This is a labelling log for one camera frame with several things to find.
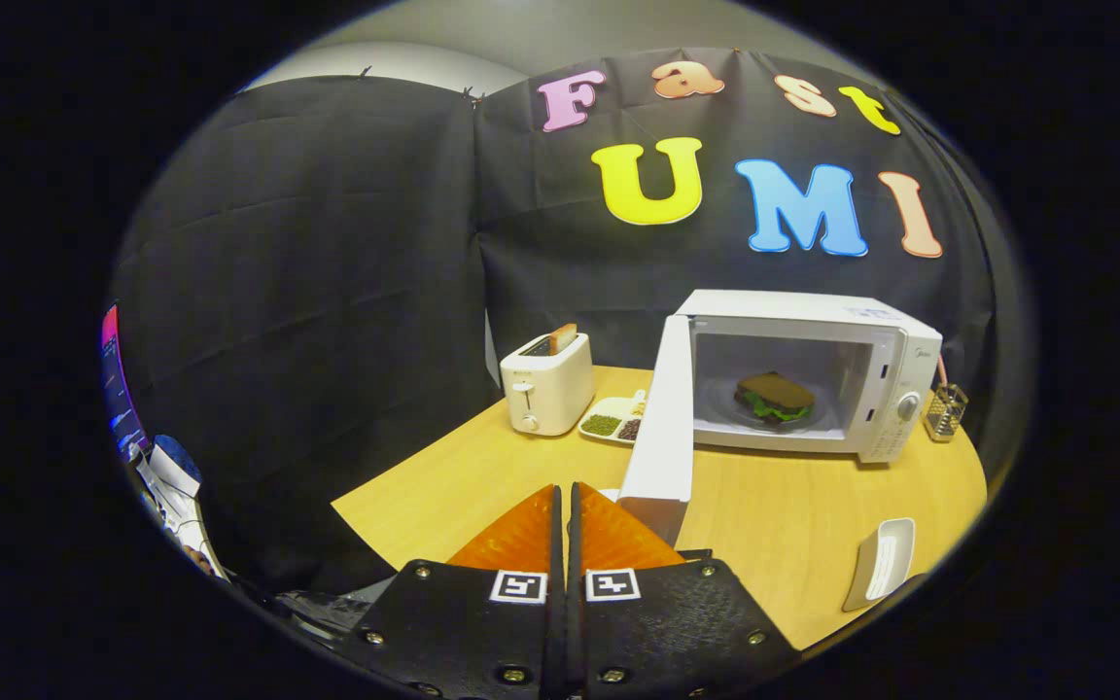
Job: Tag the white divided snack plate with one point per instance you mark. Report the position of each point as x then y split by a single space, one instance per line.
604 423

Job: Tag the toast slice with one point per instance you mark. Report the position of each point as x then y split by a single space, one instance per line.
564 338

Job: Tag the black backdrop cloth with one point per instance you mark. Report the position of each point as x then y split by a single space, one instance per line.
327 272

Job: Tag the white ribbed tray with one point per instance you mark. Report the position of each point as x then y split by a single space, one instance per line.
879 564

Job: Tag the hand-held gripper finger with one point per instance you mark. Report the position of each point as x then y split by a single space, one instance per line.
558 632
575 632

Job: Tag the white toaster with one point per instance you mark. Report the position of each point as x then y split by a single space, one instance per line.
550 394

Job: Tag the brown bread lettuce sandwich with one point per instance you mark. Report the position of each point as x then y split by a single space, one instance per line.
776 391

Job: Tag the white microwave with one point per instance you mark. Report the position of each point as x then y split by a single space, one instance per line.
895 350

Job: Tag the pink striped straw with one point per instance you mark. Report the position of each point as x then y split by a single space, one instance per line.
942 371

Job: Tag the computer monitor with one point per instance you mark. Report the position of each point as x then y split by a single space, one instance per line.
121 389

